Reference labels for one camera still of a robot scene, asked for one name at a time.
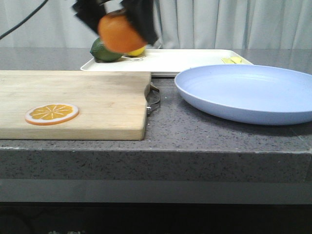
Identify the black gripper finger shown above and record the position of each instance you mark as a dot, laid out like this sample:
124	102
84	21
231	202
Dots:
90	12
141	16

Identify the orange fruit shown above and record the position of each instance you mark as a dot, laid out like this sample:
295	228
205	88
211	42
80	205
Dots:
118	34

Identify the light blue plate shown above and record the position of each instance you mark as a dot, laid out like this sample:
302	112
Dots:
250	94

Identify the cream white tray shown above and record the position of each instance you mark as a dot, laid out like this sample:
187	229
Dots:
164	62

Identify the yellow lemon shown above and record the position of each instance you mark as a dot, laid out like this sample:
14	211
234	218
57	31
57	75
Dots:
136	52

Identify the green lime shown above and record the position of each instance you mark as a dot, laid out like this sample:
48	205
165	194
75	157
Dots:
101	53

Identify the grey curtain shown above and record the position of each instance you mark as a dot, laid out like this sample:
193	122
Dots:
180	24

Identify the wooden cutting board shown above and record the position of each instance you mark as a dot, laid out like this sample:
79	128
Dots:
112	105

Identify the yellow plastic knife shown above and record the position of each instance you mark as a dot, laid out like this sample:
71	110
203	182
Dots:
236	60

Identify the orange slice coaster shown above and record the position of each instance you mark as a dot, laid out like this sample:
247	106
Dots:
51	114

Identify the metal cutting board handle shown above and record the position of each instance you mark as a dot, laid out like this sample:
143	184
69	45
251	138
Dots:
153	99

